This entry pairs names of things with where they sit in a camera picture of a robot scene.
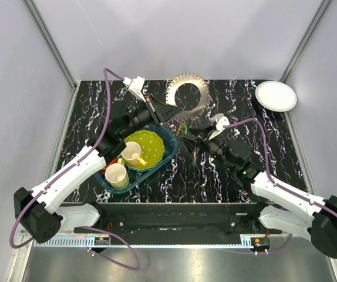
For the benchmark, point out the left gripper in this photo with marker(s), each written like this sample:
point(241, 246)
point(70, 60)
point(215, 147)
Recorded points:
point(159, 111)

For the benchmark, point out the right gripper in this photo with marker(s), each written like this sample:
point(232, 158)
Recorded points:
point(200, 133)

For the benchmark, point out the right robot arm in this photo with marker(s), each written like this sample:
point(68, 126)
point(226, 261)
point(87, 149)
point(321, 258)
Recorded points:
point(291, 210)

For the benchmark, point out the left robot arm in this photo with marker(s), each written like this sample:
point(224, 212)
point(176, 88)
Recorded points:
point(39, 211)

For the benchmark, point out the teal plastic tray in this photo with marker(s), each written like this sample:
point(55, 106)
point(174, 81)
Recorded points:
point(135, 176)

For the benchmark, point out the yellow-green dotted plate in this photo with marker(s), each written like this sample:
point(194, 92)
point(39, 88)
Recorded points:
point(152, 148)

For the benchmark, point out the orange object in tray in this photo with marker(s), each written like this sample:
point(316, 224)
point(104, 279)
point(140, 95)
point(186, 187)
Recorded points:
point(110, 163)

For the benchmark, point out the pale yellow cup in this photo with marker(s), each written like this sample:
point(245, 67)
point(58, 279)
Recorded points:
point(116, 175)

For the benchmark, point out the white paper plate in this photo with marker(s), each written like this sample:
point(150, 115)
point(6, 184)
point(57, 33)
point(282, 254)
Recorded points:
point(276, 96)

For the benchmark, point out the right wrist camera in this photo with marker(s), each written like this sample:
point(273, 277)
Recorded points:
point(218, 123)

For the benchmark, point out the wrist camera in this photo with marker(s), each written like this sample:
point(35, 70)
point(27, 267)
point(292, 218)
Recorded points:
point(135, 86)
point(218, 123)

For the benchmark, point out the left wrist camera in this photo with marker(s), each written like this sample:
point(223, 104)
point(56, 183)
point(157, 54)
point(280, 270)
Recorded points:
point(135, 86)

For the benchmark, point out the yellow mug with handle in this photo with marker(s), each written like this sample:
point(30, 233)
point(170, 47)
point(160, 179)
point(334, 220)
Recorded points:
point(132, 154)

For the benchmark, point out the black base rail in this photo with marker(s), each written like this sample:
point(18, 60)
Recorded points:
point(176, 224)

